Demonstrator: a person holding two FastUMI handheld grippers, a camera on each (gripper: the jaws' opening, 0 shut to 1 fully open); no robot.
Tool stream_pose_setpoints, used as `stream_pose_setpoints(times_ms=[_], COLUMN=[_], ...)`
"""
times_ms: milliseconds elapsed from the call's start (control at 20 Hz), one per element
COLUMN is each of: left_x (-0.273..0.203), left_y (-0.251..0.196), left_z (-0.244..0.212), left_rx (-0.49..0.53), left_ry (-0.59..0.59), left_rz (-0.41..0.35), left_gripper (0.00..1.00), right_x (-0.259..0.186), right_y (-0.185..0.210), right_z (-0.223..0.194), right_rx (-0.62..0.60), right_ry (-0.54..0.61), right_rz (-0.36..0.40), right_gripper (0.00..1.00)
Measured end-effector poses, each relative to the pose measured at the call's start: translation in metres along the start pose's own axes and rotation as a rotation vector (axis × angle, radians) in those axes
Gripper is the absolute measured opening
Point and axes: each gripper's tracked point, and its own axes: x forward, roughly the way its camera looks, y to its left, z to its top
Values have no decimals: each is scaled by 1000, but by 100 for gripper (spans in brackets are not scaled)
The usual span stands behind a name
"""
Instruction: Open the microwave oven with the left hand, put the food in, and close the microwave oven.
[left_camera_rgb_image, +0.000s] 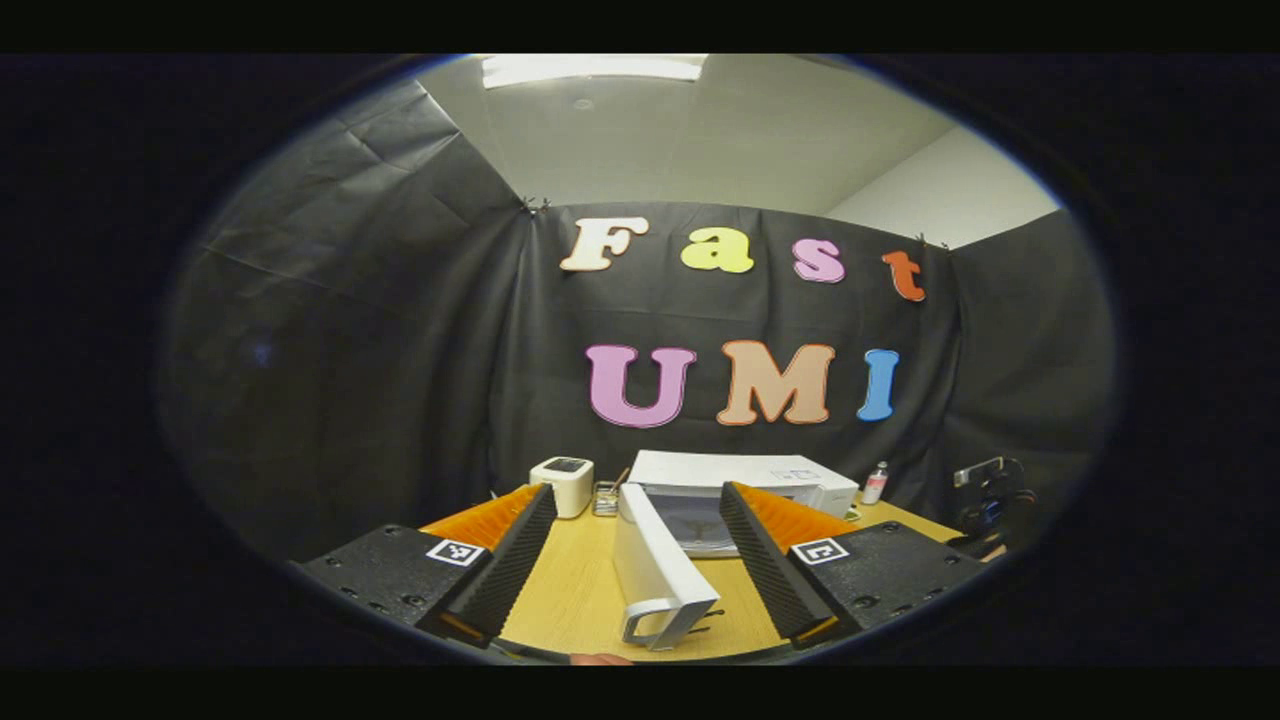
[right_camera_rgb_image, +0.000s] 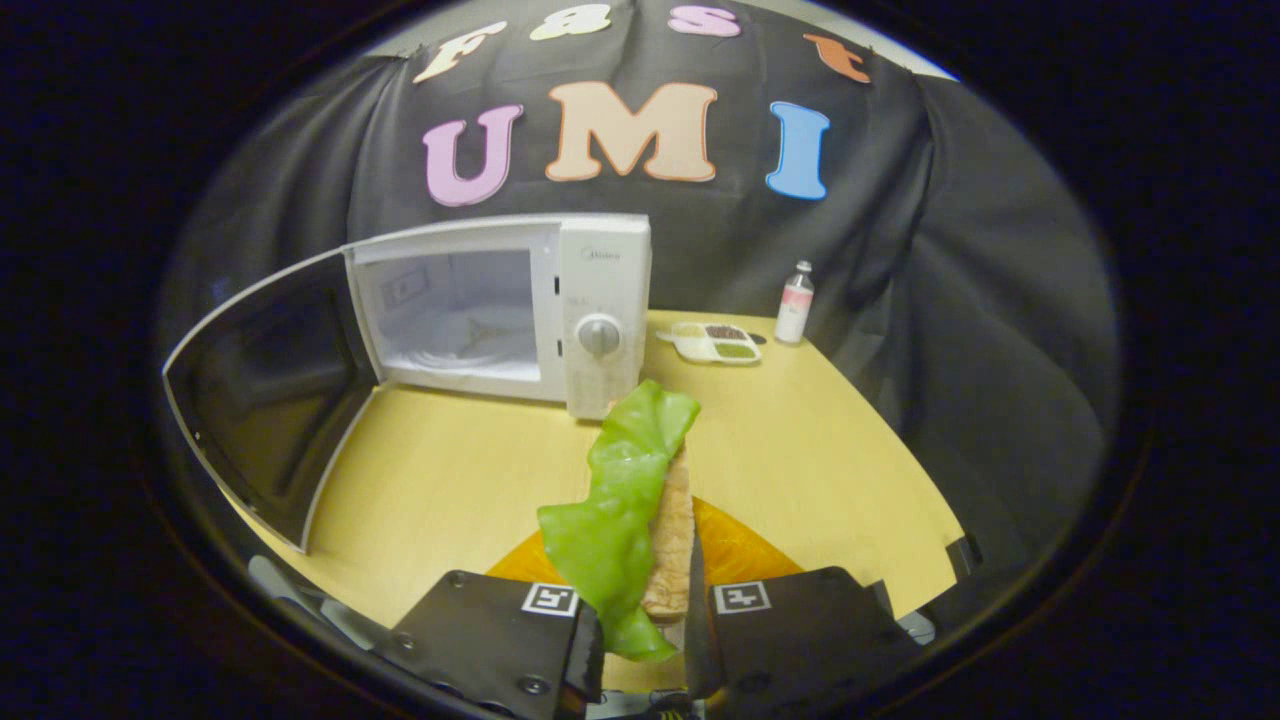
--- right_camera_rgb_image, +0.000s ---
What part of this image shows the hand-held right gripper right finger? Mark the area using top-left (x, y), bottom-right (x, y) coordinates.
top-left (683, 497), bottom-right (921, 701)

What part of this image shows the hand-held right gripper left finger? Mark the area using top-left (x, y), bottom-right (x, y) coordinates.
top-left (375, 530), bottom-right (606, 720)

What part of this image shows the lettuce sandwich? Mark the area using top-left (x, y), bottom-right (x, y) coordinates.
top-left (537, 378), bottom-right (701, 663)

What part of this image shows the white microwave oven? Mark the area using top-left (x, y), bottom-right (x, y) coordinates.
top-left (162, 213), bottom-right (653, 554)

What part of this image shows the white divided snack dish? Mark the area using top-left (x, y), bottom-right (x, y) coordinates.
top-left (657, 321), bottom-right (766, 366)

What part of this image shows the small pink label bottle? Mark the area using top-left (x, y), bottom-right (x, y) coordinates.
top-left (775, 260), bottom-right (816, 346)

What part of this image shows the black table edge bracket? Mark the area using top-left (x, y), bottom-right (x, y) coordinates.
top-left (945, 533), bottom-right (986, 583)

